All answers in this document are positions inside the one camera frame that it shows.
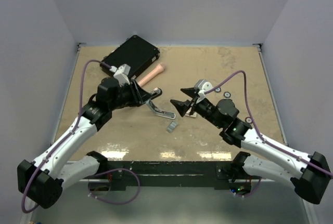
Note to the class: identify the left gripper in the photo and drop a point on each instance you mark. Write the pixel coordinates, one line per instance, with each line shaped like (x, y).
(139, 95)

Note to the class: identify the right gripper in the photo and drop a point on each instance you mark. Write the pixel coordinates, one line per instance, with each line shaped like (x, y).
(183, 106)

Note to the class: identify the staple box sleeve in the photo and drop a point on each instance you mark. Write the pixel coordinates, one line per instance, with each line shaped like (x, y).
(191, 115)

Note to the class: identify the blue white stapler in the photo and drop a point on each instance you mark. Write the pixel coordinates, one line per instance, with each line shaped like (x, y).
(159, 112)

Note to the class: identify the staple tray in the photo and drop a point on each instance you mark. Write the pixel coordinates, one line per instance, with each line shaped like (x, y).
(172, 126)

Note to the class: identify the black stapler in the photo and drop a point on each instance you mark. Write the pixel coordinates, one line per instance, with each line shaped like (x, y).
(155, 93)

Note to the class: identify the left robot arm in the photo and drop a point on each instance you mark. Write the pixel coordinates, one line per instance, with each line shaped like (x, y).
(44, 179)

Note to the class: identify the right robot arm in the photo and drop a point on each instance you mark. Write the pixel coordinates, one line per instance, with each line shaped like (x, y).
(308, 174)

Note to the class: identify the pink cylindrical tube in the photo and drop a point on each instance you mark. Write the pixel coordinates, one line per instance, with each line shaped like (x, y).
(157, 70)

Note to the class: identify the silver round disc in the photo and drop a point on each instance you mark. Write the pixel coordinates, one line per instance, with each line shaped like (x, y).
(227, 94)
(218, 90)

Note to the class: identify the black hard case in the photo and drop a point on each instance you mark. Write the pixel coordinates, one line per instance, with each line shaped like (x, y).
(136, 52)

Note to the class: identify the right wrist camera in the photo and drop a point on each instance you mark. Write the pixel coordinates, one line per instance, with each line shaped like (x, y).
(202, 86)

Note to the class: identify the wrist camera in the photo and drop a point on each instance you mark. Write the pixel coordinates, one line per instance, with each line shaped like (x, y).
(202, 86)
(121, 74)

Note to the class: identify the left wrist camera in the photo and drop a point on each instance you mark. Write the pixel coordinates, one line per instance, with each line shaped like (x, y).
(121, 74)

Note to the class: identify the aluminium rail frame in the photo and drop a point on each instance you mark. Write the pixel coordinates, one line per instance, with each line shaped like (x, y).
(44, 179)

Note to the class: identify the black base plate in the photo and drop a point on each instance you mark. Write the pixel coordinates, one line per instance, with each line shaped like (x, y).
(207, 174)

